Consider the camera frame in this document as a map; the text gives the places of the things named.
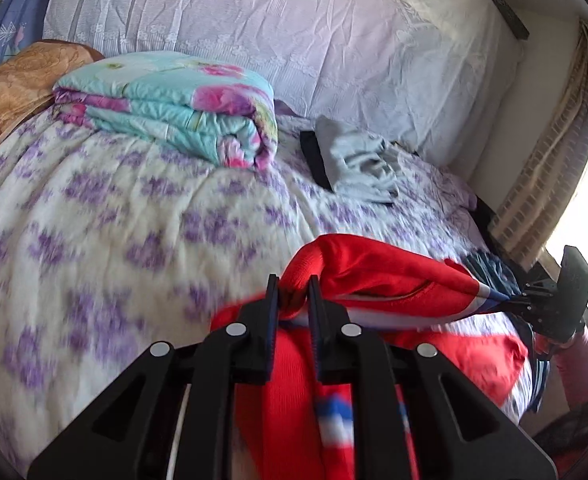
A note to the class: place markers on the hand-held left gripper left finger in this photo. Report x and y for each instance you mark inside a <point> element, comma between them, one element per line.
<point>273,306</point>

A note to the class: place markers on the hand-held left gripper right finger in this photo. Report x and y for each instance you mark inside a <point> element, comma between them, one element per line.
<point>314,320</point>

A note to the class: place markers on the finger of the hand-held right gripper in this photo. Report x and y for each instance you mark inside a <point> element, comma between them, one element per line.
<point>536,297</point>

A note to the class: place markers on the red pants with striped trim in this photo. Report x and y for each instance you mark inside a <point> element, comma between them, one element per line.
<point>374,270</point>

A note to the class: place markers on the person's right forearm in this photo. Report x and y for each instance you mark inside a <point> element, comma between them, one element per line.
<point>581,370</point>

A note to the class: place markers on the dark blue cloth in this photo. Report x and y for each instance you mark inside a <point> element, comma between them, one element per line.
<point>494,272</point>

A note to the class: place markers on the dark object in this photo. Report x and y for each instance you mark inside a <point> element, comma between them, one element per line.
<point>485,220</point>

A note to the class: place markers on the beige checked curtain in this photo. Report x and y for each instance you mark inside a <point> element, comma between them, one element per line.
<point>549,170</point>

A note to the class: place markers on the person's dark red clothing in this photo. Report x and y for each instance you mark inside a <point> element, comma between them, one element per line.
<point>574,435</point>

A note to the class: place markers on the black garment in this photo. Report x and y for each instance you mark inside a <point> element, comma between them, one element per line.
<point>314,160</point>

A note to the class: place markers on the grey garment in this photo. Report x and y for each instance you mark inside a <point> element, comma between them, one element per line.
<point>359,160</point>

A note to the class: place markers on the purple floral bed blanket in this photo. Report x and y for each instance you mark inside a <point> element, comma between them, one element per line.
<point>124,210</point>

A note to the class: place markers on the folded turquoise floral quilt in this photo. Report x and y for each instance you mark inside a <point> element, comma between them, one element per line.
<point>174,105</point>

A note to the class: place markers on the lilac lace headboard cover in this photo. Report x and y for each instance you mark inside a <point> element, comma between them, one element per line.
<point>274,35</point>

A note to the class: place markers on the wooden headboard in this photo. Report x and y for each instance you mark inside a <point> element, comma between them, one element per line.
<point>509,15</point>

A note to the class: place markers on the blue wall poster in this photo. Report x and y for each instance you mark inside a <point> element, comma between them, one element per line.
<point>9,35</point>

